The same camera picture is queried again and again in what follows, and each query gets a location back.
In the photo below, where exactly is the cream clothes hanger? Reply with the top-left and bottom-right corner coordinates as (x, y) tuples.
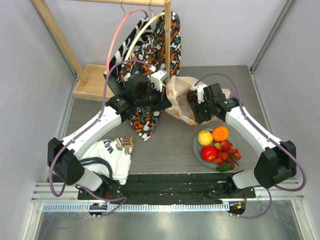
(115, 0), (165, 61)

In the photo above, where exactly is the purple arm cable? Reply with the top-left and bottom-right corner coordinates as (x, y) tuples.
(194, 73), (308, 220)
(48, 59), (156, 218)

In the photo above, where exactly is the translucent orange plastic bag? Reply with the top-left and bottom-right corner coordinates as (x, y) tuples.
(165, 74), (232, 126)

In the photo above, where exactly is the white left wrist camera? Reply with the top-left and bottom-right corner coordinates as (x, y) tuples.
(150, 69), (169, 92)

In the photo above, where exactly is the wooden clothes rack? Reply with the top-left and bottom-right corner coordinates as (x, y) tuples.
(33, 0), (171, 101)

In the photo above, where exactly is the pink clothes hanger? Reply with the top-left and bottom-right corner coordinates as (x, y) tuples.
(106, 1), (149, 77)

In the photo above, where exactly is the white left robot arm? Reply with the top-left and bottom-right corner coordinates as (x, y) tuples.
(47, 70), (171, 200)

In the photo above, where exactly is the fake red apple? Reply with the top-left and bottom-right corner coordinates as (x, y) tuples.
(200, 145), (218, 162)

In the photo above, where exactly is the fake orange fruit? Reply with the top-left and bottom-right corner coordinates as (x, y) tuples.
(211, 126), (229, 142)

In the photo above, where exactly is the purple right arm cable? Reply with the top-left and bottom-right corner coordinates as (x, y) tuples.
(194, 73), (308, 220)

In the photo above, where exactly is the fake yellow apple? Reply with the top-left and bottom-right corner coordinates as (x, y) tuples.
(197, 130), (213, 147)

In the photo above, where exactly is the black white zebra garment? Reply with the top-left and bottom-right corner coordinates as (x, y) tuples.
(108, 17), (153, 95)

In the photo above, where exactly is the white printed t-shirt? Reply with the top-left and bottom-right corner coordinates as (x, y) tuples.
(59, 136), (135, 186)

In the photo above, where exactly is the teal ceramic plate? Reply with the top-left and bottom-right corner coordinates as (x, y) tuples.
(192, 127), (238, 170)

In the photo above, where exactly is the fake strawberry bunch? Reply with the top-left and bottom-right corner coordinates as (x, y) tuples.
(214, 140), (242, 173)

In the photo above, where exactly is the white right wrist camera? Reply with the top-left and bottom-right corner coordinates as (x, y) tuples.
(190, 84), (207, 104)

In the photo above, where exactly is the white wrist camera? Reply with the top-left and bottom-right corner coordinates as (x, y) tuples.
(150, 69), (169, 92)
(190, 84), (207, 104)

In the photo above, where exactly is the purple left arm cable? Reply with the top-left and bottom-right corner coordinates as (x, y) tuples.
(48, 59), (156, 218)

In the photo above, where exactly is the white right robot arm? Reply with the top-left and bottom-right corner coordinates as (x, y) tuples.
(187, 83), (297, 198)

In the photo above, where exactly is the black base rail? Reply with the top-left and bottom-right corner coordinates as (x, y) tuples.
(47, 171), (268, 206)

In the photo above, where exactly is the orange camouflage patterned garment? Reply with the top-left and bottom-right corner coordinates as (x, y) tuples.
(120, 11), (182, 141)

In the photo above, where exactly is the fake dark grape bunch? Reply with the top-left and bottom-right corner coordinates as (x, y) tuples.
(186, 89), (198, 105)

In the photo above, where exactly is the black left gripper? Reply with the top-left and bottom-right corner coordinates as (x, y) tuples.
(135, 83), (172, 112)

